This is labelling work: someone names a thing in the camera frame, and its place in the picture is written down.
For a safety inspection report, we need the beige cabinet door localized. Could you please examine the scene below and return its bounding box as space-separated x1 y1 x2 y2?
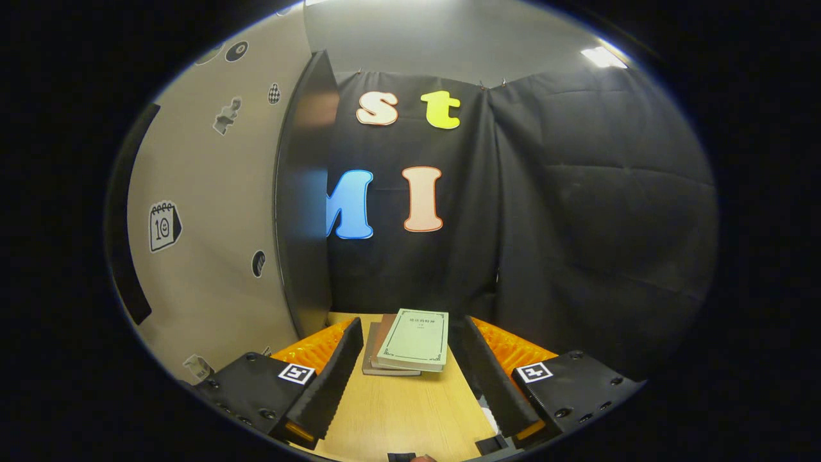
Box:
106 6 315 386

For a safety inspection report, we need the grey book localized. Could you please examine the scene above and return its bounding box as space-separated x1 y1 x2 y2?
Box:
362 321 422 377

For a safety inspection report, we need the black backdrop cloth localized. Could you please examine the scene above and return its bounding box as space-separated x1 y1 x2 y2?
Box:
324 64 719 386

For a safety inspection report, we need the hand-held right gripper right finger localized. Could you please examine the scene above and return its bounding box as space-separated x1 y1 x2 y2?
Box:
462 314 645 450

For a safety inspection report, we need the green cover book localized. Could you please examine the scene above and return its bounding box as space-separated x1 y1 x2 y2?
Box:
377 309 450 373

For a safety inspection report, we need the black door handle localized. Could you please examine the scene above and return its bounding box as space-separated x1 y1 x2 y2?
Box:
106 103 161 326

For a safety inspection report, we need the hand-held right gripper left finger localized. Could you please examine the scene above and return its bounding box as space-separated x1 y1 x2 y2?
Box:
192 318 364 450

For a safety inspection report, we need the brown book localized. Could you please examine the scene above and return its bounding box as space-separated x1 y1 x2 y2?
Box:
371 313 398 370

